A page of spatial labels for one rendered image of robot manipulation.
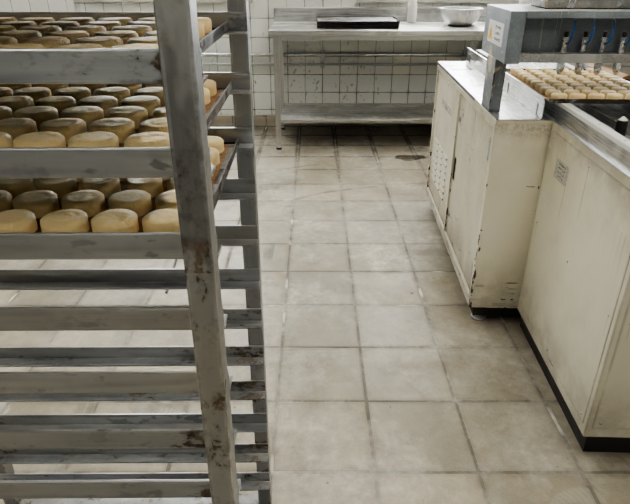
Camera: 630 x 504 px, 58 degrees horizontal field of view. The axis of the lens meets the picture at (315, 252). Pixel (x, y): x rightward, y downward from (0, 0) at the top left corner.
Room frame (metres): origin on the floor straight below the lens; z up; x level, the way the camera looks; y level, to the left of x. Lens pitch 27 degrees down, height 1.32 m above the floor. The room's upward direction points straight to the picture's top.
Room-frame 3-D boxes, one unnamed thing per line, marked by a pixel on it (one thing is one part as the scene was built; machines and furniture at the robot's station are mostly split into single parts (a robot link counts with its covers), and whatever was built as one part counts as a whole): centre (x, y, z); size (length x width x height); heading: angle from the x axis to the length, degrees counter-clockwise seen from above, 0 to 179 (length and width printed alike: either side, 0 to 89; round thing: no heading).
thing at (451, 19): (4.71, -1.11, 0.94); 0.33 x 0.33 x 0.12
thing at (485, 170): (2.55, -1.00, 0.42); 1.28 x 0.72 x 0.84; 178
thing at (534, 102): (2.56, -0.79, 0.88); 1.28 x 0.01 x 0.07; 178
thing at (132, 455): (0.94, 0.43, 0.33); 0.64 x 0.03 x 0.03; 91
